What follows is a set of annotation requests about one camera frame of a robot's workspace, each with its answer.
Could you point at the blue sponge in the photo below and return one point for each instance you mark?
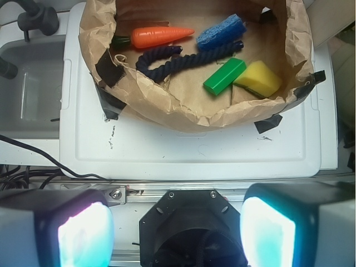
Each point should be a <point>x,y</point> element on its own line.
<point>222,33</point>

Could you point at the orange toy carrot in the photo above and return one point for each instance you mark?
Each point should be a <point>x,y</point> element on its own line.
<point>146,37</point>

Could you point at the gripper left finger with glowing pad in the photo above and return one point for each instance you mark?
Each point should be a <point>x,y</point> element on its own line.
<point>55,228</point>

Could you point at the white plastic lid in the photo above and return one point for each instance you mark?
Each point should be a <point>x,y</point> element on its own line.
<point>130,148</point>

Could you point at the black clamp knob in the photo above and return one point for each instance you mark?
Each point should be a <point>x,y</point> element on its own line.
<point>40,17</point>

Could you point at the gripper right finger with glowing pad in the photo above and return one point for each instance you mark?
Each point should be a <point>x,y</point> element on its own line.
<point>299,224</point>

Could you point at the brown paper bag tray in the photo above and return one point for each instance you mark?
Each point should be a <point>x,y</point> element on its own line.
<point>278,33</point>

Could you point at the green rectangular block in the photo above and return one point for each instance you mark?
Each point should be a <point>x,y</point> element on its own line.
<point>224,76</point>

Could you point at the yellow sponge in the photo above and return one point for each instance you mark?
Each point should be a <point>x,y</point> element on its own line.
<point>259,79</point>

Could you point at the black mounting bracket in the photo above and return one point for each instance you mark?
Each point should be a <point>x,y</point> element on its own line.
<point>191,228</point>

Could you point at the grey plastic bin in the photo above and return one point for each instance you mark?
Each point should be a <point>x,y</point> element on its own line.
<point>31,102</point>

